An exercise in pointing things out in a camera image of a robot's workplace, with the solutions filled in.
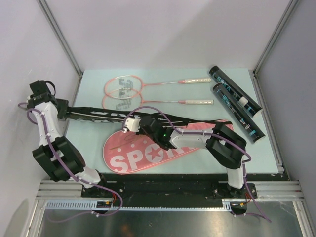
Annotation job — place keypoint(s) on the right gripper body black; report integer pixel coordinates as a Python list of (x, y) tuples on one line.
[(142, 132)]

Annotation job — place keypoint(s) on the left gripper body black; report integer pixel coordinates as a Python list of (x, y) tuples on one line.
[(61, 107)]

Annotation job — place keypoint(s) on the black SPORT racket bag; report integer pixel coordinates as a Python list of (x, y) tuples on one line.
[(105, 115)]

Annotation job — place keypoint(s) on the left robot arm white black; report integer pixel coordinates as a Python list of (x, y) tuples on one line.
[(57, 156)]

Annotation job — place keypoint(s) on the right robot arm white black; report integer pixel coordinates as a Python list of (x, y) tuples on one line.
[(226, 146)]

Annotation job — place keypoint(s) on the red lower badminton racket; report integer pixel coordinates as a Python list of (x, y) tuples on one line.
[(121, 104)]

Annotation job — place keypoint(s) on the red white badminton racket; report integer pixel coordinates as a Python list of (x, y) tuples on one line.
[(129, 86)]

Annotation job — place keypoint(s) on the pink SPORT racket bag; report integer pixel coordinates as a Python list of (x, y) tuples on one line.
[(127, 153)]

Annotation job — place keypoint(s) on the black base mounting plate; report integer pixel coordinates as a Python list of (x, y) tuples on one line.
[(212, 189)]

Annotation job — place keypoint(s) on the aluminium frame rail left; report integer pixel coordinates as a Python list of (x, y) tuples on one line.
[(60, 36)]

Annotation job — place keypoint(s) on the aluminium frame rail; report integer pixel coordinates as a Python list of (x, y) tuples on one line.
[(60, 36), (284, 20)]

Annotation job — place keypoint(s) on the white slotted cable duct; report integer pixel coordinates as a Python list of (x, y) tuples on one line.
[(102, 205)]

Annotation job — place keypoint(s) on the aluminium frame rail right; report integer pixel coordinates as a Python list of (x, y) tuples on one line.
[(284, 20)]

